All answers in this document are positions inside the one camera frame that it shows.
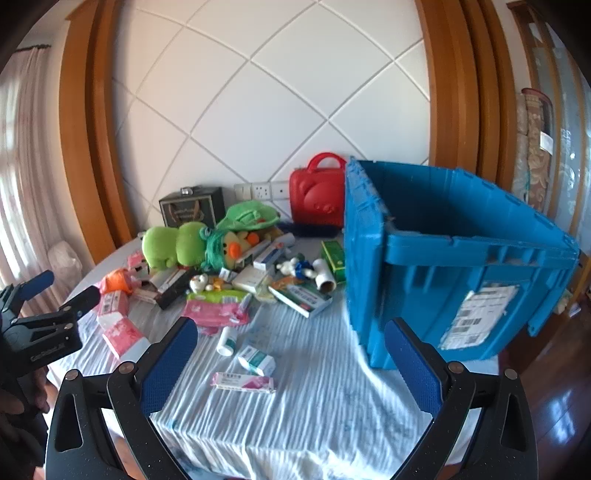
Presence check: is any white and blue long box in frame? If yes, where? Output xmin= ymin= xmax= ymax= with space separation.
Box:
xmin=252 ymin=240 xmax=289 ymax=271

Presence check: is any person's left hand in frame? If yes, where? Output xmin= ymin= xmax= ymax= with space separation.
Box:
xmin=0 ymin=367 xmax=49 ymax=418

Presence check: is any white wall socket strip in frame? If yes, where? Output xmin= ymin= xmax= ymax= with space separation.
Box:
xmin=234 ymin=181 xmax=291 ymax=201

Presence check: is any pink tissue pack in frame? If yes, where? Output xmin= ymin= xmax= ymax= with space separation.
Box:
xmin=98 ymin=314 xmax=151 ymax=360
xmin=96 ymin=291 xmax=130 ymax=319

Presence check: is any white and blue toy figure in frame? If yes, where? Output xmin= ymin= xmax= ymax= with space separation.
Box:
xmin=276 ymin=257 xmax=317 ymax=280

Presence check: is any pink wet wipes pack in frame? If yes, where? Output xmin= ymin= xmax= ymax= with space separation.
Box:
xmin=182 ymin=288 xmax=252 ymax=335

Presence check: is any green plush hat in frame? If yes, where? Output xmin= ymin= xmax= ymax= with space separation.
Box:
xmin=216 ymin=198 xmax=281 ymax=232

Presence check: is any clear plastic bag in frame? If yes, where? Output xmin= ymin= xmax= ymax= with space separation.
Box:
xmin=46 ymin=240 xmax=84 ymax=282

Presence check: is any blue quilted bag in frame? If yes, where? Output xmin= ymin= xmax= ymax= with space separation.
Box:
xmin=344 ymin=157 xmax=580 ymax=370

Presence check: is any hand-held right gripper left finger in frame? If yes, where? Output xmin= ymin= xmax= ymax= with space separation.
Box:
xmin=45 ymin=318 xmax=199 ymax=480

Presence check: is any rolled patterned fabric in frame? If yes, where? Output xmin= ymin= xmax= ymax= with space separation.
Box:
xmin=515 ymin=88 xmax=561 ymax=213

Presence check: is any curved wooden wall frame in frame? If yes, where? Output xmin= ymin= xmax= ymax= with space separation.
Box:
xmin=58 ymin=0 xmax=139 ymax=268
xmin=413 ymin=0 xmax=520 ymax=195

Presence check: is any green and white medicine box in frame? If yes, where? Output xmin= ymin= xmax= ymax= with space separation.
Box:
xmin=237 ymin=345 xmax=277 ymax=376

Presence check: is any pink medicine box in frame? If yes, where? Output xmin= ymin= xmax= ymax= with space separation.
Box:
xmin=211 ymin=371 xmax=276 ymax=394

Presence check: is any red bag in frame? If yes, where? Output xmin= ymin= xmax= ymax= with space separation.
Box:
xmin=289 ymin=153 xmax=347 ymax=228

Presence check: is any green plush frog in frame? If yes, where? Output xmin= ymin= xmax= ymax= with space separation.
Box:
xmin=141 ymin=222 xmax=218 ymax=271

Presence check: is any dark box with gold print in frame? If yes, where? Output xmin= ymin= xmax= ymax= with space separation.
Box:
xmin=158 ymin=186 xmax=225 ymax=228

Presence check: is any pale pink curtain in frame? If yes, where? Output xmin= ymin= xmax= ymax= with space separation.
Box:
xmin=0 ymin=46 xmax=61 ymax=296

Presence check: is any green carton box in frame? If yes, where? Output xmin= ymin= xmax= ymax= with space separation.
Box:
xmin=321 ymin=240 xmax=347 ymax=283

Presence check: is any glass cabinet door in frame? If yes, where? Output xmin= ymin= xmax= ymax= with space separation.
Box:
xmin=505 ymin=0 xmax=591 ymax=250

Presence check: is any pink and white small box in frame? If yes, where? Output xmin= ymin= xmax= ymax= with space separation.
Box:
xmin=127 ymin=251 xmax=153 ymax=280

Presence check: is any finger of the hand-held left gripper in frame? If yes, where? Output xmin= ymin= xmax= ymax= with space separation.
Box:
xmin=58 ymin=285 xmax=101 ymax=320
xmin=9 ymin=270 xmax=56 ymax=306

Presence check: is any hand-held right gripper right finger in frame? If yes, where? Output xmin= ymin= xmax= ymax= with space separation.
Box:
xmin=384 ymin=318 xmax=540 ymax=480

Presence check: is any orange crumpled packet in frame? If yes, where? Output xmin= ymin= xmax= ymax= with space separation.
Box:
xmin=100 ymin=269 xmax=134 ymax=294

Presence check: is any black long box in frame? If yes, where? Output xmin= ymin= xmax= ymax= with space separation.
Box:
xmin=154 ymin=268 xmax=199 ymax=310

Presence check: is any desktop with striped white cloth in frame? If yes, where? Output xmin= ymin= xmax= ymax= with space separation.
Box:
xmin=46 ymin=226 xmax=502 ymax=480

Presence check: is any white flat box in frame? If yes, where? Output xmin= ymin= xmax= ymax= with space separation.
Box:
xmin=231 ymin=267 xmax=269 ymax=294

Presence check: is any small white bottle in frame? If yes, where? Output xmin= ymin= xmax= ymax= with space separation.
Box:
xmin=216 ymin=325 xmax=238 ymax=356

